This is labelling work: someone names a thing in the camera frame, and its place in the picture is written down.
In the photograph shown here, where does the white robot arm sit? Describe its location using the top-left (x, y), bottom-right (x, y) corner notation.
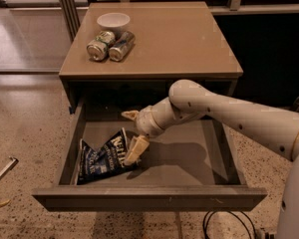
top-left (122, 80), bottom-right (299, 239)

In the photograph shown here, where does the black floor cable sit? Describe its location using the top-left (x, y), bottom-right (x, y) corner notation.
top-left (202, 210), bottom-right (257, 239)

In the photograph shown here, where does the white bowl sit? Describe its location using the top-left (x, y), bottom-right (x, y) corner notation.
top-left (97, 13), bottom-right (131, 35)

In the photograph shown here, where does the grey power strip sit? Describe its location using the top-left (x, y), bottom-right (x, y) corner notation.
top-left (256, 228), bottom-right (276, 239)

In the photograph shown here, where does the green soda can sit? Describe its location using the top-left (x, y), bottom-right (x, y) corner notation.
top-left (87, 31), bottom-right (116, 61)

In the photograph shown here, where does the grey cabinet counter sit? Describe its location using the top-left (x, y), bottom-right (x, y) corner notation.
top-left (59, 2), bottom-right (243, 108)

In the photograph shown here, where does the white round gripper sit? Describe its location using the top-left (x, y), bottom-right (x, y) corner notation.
top-left (122, 106), bottom-right (163, 166)

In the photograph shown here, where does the metal window frame post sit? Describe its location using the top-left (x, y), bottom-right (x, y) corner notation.
top-left (59, 0), bottom-right (80, 41)

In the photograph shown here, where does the blue Kettle chip bag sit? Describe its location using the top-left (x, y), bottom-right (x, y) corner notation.
top-left (77, 127), bottom-right (139, 185)

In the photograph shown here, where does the metal chair leg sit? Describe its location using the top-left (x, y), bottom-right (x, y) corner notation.
top-left (0, 156), bottom-right (19, 180)

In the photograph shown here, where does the dark soda can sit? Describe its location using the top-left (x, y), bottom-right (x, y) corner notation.
top-left (109, 31), bottom-right (136, 62)

